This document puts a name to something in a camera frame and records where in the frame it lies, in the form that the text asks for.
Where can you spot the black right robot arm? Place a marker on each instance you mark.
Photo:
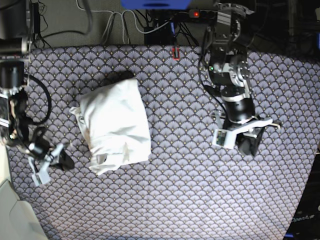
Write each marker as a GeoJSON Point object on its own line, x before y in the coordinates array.
{"type": "Point", "coordinates": [19, 24]}

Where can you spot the white T-shirt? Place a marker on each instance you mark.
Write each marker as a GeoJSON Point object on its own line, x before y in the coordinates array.
{"type": "Point", "coordinates": [113, 121]}

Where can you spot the red table clamp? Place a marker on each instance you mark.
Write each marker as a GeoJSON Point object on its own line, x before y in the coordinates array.
{"type": "Point", "coordinates": [176, 53]}

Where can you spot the black power adapter box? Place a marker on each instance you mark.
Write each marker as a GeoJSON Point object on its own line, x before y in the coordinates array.
{"type": "Point", "coordinates": [163, 36]}

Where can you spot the patterned purple table cloth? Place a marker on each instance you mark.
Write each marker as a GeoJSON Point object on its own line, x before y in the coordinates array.
{"type": "Point", "coordinates": [188, 189]}

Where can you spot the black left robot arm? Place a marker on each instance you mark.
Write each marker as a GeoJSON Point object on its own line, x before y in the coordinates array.
{"type": "Point", "coordinates": [224, 53]}

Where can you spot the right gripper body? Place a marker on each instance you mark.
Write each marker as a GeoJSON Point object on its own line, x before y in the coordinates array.
{"type": "Point", "coordinates": [41, 176]}

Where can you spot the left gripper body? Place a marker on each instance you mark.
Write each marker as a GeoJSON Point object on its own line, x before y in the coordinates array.
{"type": "Point", "coordinates": [226, 133]}

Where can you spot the black case with logo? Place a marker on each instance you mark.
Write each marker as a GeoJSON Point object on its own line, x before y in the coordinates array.
{"type": "Point", "coordinates": [305, 224]}

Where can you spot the blue box overhead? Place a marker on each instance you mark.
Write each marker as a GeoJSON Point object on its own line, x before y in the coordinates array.
{"type": "Point", "coordinates": [155, 4]}

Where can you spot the black power strip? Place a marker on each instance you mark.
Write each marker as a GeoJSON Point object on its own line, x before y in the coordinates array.
{"type": "Point", "coordinates": [201, 14]}

